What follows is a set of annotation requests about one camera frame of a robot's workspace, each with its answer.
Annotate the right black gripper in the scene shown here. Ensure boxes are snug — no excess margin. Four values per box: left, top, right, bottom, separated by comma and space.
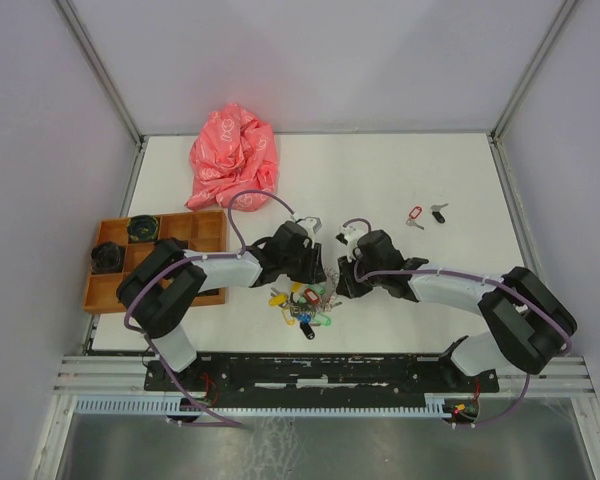
335, 250, 385, 299

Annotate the keyring bunch with colourful tags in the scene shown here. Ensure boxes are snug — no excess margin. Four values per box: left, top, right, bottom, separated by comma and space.
268, 269, 343, 341

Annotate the key with red tag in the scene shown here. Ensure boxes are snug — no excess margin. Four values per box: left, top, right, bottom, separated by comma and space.
406, 205, 424, 230

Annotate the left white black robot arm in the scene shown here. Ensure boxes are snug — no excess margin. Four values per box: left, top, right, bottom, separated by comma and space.
116, 217, 326, 390

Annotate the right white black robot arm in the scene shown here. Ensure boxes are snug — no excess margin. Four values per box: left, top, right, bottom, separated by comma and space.
336, 225, 577, 391

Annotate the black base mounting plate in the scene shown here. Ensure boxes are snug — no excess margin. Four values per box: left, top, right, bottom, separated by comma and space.
143, 351, 501, 407

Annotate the wooden compartment tray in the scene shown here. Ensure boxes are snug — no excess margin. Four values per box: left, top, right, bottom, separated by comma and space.
83, 210, 227, 314

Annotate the key with black fob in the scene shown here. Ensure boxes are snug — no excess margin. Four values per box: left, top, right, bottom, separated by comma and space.
430, 203, 448, 224

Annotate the crumpled pink cloth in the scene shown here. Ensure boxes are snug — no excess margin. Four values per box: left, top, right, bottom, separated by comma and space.
185, 103, 279, 212

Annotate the black rosette top tray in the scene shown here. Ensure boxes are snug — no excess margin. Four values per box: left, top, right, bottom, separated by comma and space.
126, 215, 160, 244

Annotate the black rosette tray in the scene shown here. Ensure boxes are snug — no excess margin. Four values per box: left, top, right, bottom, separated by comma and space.
126, 215, 160, 244
90, 241, 125, 274

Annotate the black rosette left tray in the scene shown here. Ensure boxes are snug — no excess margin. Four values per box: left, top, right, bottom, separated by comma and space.
90, 241, 125, 274

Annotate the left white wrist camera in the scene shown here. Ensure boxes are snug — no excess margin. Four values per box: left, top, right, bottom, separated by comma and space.
294, 216, 322, 235

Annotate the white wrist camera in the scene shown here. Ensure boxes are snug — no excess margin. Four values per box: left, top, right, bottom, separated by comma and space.
336, 225, 367, 263
294, 216, 322, 235

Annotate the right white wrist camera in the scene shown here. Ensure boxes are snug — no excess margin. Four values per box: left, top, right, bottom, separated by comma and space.
336, 225, 367, 263

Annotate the white slotted cable duct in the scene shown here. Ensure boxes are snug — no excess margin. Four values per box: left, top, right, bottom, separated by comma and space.
74, 395, 450, 419

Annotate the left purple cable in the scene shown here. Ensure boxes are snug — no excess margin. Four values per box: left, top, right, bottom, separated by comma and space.
123, 190, 301, 430

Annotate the purple cable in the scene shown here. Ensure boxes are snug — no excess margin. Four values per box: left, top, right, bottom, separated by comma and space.
341, 218, 576, 430
123, 190, 301, 430

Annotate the right aluminium frame post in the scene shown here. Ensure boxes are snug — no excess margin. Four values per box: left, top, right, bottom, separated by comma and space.
489, 0, 581, 139

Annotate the aluminium frame post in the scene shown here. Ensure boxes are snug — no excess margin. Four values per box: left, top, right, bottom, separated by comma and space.
54, 0, 146, 146
489, 0, 581, 139

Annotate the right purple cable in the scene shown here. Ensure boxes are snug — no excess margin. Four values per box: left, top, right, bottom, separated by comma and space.
341, 218, 576, 430

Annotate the left aluminium frame post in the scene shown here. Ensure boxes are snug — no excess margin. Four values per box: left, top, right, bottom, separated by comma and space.
54, 0, 146, 146

